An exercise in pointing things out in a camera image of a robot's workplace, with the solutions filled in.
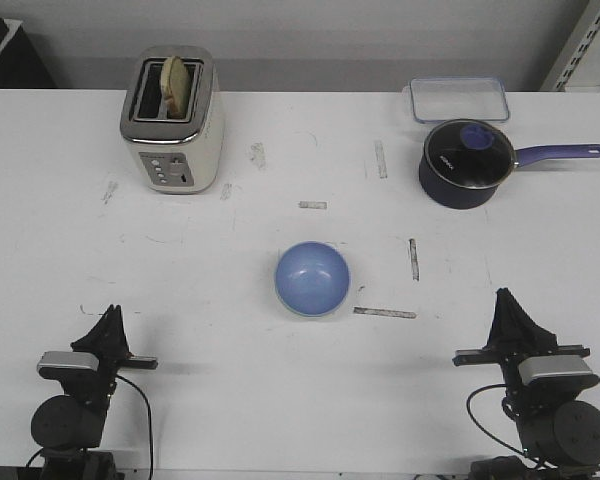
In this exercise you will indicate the black box in corner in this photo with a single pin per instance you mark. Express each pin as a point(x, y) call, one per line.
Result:
point(21, 67)

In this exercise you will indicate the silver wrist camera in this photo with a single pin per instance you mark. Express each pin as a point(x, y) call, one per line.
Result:
point(55, 365)
point(539, 368)

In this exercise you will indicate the blue bowl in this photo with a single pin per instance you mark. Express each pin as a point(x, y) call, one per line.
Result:
point(312, 269)

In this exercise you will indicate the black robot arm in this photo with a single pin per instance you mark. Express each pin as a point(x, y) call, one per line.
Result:
point(559, 434)
point(68, 427)

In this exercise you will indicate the glass pot lid blue knob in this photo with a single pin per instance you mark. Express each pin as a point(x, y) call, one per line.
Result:
point(469, 153)

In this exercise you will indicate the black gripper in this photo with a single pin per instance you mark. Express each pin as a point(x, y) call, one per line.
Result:
point(108, 338)
point(514, 337)

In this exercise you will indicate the white metal shelf upright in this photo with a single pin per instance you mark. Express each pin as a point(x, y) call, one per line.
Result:
point(577, 66)

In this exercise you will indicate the clear plastic food container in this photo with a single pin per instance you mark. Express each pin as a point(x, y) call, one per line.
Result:
point(437, 99)

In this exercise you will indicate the toast slice in toaster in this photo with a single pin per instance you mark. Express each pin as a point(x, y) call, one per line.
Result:
point(175, 85)

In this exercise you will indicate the green bowl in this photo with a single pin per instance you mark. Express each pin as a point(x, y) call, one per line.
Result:
point(311, 307)

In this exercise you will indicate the cream and steel toaster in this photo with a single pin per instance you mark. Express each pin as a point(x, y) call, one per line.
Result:
point(174, 156)

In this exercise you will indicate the dark blue saucepan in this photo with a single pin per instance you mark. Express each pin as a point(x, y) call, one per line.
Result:
point(461, 198)

